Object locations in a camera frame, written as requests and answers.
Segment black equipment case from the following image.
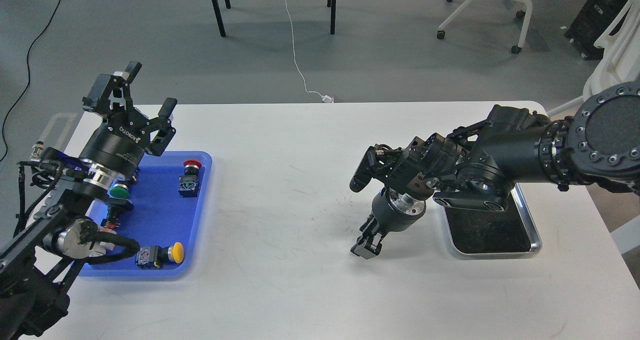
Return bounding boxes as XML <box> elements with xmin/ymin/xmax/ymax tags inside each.
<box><xmin>564</xmin><ymin>0</ymin><xmax>627</xmax><ymax>60</ymax></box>

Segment green push button switch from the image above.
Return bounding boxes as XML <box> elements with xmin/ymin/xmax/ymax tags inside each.
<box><xmin>100</xmin><ymin>180</ymin><xmax>134</xmax><ymax>229</ymax></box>

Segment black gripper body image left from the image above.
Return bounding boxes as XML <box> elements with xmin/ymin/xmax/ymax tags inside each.
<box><xmin>79</xmin><ymin>120</ymin><xmax>166</xmax><ymax>178</ymax></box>

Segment black table legs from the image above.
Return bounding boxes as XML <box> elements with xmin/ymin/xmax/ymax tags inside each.
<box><xmin>210</xmin><ymin>0</ymin><xmax>337</xmax><ymax>38</ymax></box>

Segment white grey office chair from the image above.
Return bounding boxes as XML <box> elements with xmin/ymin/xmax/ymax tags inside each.
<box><xmin>546</xmin><ymin>0</ymin><xmax>640</xmax><ymax>117</ymax></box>

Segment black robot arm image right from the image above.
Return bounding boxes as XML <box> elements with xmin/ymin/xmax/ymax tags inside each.
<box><xmin>349</xmin><ymin>80</ymin><xmax>639</xmax><ymax>259</ymax></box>

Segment red push button switch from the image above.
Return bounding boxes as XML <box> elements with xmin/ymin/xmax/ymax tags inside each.
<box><xmin>178</xmin><ymin>159</ymin><xmax>202</xmax><ymax>198</ymax></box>

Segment silver metal tray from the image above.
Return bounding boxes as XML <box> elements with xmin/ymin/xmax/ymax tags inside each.
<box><xmin>443</xmin><ymin>184</ymin><xmax>543</xmax><ymax>259</ymax></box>

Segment yellow push button switch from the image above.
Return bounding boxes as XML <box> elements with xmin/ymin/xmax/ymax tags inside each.
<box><xmin>134</xmin><ymin>242</ymin><xmax>185</xmax><ymax>268</ymax></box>

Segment black cable on floor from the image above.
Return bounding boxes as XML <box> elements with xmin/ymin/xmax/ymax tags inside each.
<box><xmin>0</xmin><ymin>0</ymin><xmax>121</xmax><ymax>164</ymax></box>

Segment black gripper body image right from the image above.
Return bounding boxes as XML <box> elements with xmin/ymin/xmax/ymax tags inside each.
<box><xmin>371</xmin><ymin>189</ymin><xmax>427</xmax><ymax>235</ymax></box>

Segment white office chair base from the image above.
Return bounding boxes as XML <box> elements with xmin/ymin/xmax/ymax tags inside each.
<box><xmin>434</xmin><ymin>0</ymin><xmax>534</xmax><ymax>55</ymax></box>

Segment blue plastic tray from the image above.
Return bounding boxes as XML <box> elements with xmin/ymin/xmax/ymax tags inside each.
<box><xmin>80</xmin><ymin>151</ymin><xmax>214</xmax><ymax>279</ymax></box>

